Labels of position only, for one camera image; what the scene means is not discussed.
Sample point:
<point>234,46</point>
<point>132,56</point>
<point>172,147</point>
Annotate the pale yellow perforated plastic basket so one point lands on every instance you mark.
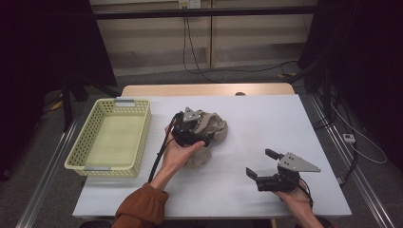
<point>107,142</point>

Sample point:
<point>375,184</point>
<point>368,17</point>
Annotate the beige cloth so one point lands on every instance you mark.
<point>218,126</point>

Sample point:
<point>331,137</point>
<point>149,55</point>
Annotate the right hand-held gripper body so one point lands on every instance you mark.
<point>282,180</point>

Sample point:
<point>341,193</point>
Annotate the black curtain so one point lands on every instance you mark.
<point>364,63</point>
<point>38,63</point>

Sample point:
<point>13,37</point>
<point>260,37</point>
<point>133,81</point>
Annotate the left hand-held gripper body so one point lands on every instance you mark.
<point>187,131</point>

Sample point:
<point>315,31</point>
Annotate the person's left hand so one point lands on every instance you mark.
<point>176,156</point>

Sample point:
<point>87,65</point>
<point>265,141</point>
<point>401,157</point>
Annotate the person's right hand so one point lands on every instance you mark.
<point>294,198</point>

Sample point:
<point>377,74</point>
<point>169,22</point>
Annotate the white power strip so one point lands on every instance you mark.
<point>349,137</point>

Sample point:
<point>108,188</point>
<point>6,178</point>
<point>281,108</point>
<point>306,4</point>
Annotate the black horizontal bar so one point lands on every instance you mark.
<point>206,12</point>

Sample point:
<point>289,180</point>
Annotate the white wall socket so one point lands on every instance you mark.
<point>190,3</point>

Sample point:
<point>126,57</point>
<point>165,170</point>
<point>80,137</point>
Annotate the black metal stand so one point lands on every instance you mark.
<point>326,88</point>
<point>68,104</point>

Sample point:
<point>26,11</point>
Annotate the aluminium floor rail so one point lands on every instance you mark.
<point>364,183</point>
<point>47,171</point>

